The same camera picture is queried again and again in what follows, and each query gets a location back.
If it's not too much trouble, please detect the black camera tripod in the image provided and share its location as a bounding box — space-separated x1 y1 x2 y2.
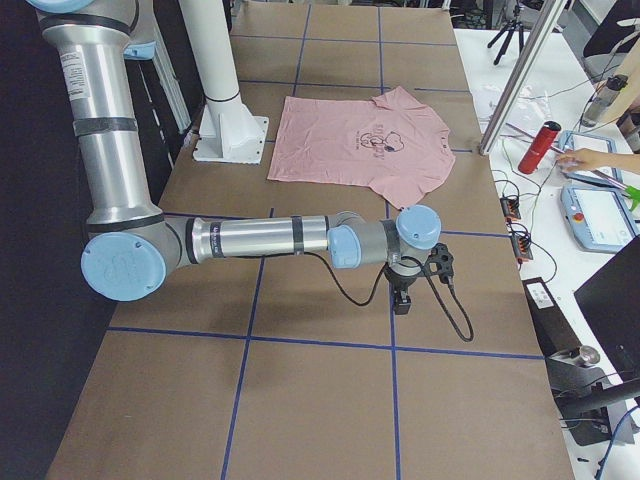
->
487 1 524 65

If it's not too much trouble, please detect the black box device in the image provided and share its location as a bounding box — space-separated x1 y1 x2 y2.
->
522 277 582 357

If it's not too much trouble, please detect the blue teach pendant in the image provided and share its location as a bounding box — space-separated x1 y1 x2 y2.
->
560 185 639 254
557 131 623 186

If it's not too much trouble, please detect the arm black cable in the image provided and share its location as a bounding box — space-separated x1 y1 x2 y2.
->
302 249 475 343

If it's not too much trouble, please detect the clear water bottle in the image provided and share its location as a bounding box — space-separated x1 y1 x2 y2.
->
580 74 628 127

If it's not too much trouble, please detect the seated person beige shirt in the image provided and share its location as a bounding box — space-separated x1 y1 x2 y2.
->
557 149 640 174

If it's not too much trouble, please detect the black office chair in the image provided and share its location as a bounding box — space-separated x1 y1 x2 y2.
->
582 1 639 83

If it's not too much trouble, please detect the orange connector block near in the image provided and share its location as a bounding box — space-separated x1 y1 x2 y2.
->
507 222 533 264

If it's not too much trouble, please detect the black monitor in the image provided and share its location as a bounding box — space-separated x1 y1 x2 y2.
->
574 238 640 380

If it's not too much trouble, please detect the far blue teach pendant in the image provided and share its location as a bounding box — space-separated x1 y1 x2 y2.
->
557 131 623 186

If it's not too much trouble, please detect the pink snoopy t-shirt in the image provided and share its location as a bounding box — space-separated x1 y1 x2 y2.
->
268 87 455 209

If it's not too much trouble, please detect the wooden board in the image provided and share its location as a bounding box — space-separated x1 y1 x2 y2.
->
602 53 639 123

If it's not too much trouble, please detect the metal reacher grabber tool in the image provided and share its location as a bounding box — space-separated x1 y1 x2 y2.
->
531 133 639 211

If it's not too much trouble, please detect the white pedestal column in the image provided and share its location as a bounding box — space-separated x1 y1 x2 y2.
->
180 0 269 165

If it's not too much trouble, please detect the red thermos bottle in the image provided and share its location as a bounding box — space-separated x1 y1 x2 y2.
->
518 121 562 175

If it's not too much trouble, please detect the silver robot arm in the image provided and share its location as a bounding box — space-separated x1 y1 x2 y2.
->
34 1 453 314

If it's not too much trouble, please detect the near blue teach pendant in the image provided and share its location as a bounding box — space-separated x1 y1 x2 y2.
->
560 185 639 254

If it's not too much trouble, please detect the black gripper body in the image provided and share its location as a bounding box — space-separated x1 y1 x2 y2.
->
384 265 417 302

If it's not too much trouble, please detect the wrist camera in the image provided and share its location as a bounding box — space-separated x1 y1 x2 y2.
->
428 243 454 283

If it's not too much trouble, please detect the aluminium frame post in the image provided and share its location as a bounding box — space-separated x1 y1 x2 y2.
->
479 1 567 155

